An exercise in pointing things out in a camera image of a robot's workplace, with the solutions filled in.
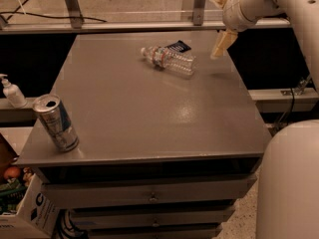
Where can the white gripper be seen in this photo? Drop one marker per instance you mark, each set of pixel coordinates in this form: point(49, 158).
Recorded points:
point(233, 15)

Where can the dark blue rxbar wrapper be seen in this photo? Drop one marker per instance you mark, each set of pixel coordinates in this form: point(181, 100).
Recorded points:
point(179, 47)

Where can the silver blue redbull can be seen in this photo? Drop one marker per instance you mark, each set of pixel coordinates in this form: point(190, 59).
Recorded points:
point(52, 114)

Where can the clear plastic water bottle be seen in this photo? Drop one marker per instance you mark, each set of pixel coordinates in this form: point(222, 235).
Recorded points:
point(166, 59)

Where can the grey drawer cabinet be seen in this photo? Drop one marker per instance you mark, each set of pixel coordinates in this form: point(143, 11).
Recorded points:
point(160, 156)

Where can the white pump dispenser bottle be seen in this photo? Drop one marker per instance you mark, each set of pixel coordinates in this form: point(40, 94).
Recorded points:
point(12, 92)

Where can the orange fruit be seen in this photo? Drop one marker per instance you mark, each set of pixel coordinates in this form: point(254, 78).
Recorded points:
point(12, 172)

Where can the white cardboard box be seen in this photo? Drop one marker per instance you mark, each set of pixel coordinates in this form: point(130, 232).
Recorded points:
point(35, 218)

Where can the metal frame rail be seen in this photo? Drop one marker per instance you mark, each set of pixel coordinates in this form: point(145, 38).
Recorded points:
point(93, 16)

